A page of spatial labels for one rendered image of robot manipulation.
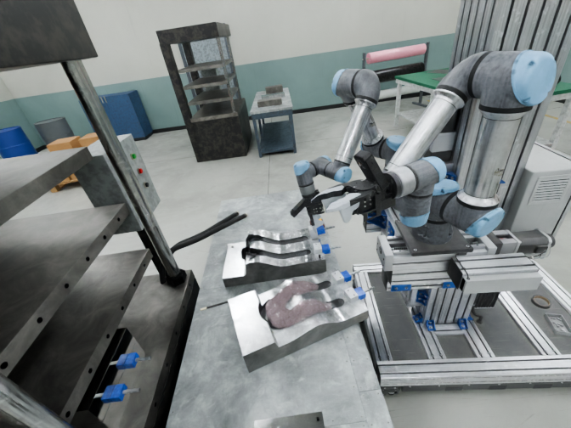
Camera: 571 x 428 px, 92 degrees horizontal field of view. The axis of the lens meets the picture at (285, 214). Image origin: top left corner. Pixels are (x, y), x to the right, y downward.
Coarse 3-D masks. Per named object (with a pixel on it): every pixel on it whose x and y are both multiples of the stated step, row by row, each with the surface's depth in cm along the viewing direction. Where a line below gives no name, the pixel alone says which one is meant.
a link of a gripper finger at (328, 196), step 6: (342, 186) 68; (324, 192) 67; (330, 192) 67; (336, 192) 67; (342, 192) 67; (318, 198) 66; (324, 198) 67; (330, 198) 68; (336, 198) 69; (324, 204) 69
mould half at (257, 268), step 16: (304, 240) 142; (240, 256) 142; (256, 256) 130; (304, 256) 132; (224, 272) 134; (240, 272) 133; (256, 272) 130; (272, 272) 131; (288, 272) 131; (304, 272) 132; (320, 272) 133
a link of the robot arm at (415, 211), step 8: (400, 200) 78; (408, 200) 75; (416, 200) 73; (424, 200) 73; (400, 208) 79; (408, 208) 76; (416, 208) 75; (424, 208) 74; (400, 216) 80; (408, 216) 77; (416, 216) 76; (424, 216) 76; (408, 224) 79; (416, 224) 78
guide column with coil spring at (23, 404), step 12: (0, 372) 56; (0, 384) 55; (12, 384) 57; (0, 396) 55; (12, 396) 57; (24, 396) 59; (0, 408) 55; (12, 408) 57; (24, 408) 59; (36, 408) 61; (48, 408) 65; (12, 420) 58; (24, 420) 59; (36, 420) 61; (48, 420) 64; (60, 420) 67
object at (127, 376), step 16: (128, 336) 102; (112, 352) 94; (128, 352) 101; (144, 352) 111; (112, 368) 92; (96, 384) 85; (112, 384) 91; (128, 384) 98; (96, 400) 83; (80, 416) 81; (96, 416) 82; (112, 416) 88
